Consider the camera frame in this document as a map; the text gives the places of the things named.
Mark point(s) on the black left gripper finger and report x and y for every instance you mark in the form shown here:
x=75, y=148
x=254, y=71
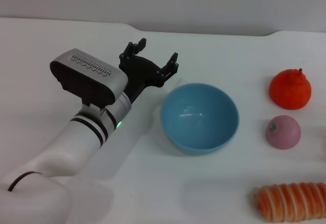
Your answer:
x=169, y=68
x=132, y=49

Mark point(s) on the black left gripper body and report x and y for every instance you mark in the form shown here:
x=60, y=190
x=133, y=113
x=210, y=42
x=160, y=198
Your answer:
x=138, y=71

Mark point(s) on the blue bowl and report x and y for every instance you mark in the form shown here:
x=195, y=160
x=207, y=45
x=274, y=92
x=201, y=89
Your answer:
x=201, y=122

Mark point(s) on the pink toy peach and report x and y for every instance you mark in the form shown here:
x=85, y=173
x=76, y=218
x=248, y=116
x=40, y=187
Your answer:
x=284, y=135

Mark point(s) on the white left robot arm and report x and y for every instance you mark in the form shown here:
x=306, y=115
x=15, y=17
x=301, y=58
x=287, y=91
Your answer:
x=63, y=147

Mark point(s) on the orange toy tangerine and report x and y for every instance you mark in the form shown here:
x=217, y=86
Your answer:
x=290, y=91

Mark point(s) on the orange striped toy bread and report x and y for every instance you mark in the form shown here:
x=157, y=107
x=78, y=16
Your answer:
x=293, y=203

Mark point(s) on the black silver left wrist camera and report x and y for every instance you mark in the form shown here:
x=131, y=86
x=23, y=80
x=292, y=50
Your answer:
x=91, y=76

